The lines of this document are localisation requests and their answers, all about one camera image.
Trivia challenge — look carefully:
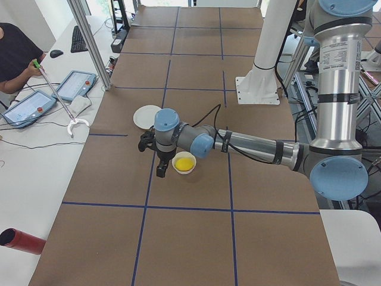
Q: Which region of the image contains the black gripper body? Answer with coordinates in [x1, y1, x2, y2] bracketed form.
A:
[157, 150, 175, 164]

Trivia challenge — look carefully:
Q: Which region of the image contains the yellow lemon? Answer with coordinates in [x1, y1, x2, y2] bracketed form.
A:
[175, 157, 194, 172]

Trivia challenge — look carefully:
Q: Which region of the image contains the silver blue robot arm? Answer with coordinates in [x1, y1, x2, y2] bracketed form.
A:
[148, 1, 374, 201]

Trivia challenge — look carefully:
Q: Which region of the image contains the white small bowl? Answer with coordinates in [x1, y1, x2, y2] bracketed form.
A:
[172, 151, 196, 175]

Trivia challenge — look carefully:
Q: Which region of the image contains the white round plate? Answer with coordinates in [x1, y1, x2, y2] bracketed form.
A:
[133, 105, 161, 130]

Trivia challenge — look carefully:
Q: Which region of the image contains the white cloth rag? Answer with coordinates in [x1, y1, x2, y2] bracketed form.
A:
[68, 96, 92, 117]

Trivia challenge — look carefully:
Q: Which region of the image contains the far blue teach pendant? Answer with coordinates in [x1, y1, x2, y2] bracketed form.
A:
[55, 70, 96, 102]

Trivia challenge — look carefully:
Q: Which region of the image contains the blue teach pendant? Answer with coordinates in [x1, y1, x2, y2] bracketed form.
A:
[55, 70, 96, 102]
[1, 91, 56, 128]

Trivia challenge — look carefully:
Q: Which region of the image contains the near blue teach pendant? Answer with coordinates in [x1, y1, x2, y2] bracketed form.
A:
[1, 91, 56, 128]

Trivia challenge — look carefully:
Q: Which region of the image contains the black keyboard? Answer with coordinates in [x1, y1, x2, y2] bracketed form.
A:
[70, 26, 88, 53]

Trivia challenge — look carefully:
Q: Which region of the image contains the black computer mouse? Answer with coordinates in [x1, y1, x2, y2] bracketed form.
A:
[49, 49, 64, 58]

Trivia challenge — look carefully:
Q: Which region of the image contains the red cylinder tube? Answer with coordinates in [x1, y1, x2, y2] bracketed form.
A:
[1, 228, 46, 255]

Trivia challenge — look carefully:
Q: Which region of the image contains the person in black shirt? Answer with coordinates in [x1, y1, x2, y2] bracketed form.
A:
[1, 23, 46, 95]

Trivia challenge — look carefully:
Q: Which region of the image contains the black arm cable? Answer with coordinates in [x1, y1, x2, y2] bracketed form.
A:
[190, 103, 283, 165]

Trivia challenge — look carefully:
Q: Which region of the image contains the white pedestal column base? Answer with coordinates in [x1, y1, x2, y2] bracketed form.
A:
[236, 0, 298, 105]

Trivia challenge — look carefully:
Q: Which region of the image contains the aluminium frame post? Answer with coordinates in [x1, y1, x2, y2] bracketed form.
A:
[67, 0, 111, 91]

